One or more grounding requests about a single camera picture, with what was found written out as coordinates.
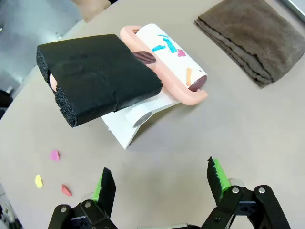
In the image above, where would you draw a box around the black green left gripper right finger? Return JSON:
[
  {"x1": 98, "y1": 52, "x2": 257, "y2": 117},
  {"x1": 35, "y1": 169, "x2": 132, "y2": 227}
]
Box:
[{"x1": 201, "y1": 156, "x2": 292, "y2": 229}]

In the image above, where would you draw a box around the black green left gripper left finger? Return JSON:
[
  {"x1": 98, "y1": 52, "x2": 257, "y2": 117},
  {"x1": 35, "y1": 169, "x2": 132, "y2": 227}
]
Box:
[{"x1": 47, "y1": 167, "x2": 117, "y2": 229}]

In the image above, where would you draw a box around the pink lint roller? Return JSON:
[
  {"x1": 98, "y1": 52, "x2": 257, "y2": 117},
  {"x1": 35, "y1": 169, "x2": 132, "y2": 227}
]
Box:
[{"x1": 36, "y1": 23, "x2": 208, "y2": 129}]

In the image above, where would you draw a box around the red paper scrap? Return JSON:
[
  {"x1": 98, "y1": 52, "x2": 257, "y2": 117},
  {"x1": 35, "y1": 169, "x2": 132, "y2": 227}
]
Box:
[{"x1": 61, "y1": 184, "x2": 73, "y2": 197}]

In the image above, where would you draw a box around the pink paper scrap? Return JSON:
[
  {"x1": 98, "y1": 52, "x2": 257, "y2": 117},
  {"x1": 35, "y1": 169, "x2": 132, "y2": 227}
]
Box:
[{"x1": 49, "y1": 149, "x2": 61, "y2": 162}]

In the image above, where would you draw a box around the yellow paper scrap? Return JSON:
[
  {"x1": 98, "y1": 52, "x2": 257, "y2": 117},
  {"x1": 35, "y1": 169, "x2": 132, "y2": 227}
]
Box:
[{"x1": 34, "y1": 174, "x2": 44, "y2": 189}]

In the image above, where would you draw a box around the white lint roller stand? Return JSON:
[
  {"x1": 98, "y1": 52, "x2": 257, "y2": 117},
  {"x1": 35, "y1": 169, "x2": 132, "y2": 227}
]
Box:
[{"x1": 100, "y1": 90, "x2": 181, "y2": 150}]

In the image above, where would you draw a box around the folded brown towel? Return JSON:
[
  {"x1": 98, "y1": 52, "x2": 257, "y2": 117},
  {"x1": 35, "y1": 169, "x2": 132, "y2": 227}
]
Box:
[{"x1": 194, "y1": 0, "x2": 305, "y2": 89}]

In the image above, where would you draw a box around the grey metal frame rail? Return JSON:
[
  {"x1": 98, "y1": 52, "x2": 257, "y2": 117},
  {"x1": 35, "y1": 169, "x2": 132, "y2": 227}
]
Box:
[{"x1": 281, "y1": 0, "x2": 305, "y2": 18}]

